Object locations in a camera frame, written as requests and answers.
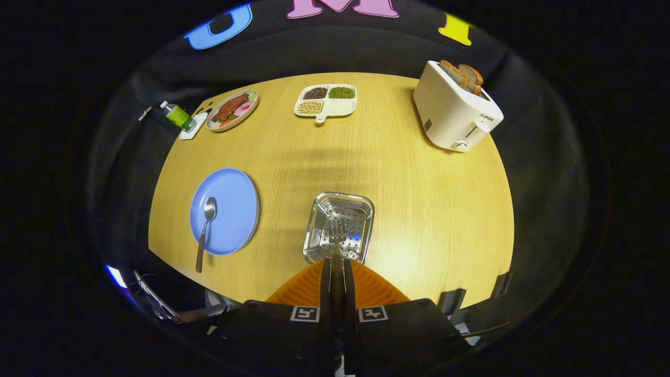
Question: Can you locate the green drink bottle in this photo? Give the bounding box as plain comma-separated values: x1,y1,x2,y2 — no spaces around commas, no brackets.
160,101,197,132

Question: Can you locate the blue plate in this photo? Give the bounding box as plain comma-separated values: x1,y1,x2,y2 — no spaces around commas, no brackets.
189,168,261,257

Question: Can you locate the perforated metal basket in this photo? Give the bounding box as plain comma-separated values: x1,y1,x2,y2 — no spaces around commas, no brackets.
303,192,375,265

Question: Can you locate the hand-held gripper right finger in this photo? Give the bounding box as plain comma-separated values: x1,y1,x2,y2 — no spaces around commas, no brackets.
343,259,470,376

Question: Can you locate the brown bread slice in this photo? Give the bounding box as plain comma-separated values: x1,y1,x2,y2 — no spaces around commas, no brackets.
458,63,484,95
439,59,471,90

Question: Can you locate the white divided bean tray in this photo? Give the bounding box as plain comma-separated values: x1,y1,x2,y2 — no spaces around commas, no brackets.
294,84,358,124

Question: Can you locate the wooden handled metal spoon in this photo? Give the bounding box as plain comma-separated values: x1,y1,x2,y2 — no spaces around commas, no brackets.
196,196,217,274

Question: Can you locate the lit computer screen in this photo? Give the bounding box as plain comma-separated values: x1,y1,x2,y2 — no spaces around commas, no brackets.
105,264,128,290

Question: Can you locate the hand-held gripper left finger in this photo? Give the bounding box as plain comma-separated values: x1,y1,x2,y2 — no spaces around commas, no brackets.
209,259,336,376

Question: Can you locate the white toaster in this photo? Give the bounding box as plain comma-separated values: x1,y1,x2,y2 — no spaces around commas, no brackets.
412,60,504,153

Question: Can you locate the white square coaster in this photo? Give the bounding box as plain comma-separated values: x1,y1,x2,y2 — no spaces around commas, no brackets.
179,112,209,141

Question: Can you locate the wooden handled metal fork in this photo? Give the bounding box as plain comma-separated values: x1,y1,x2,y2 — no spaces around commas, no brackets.
328,217,348,336

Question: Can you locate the plate of food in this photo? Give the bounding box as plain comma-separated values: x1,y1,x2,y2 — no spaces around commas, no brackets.
206,90,259,132

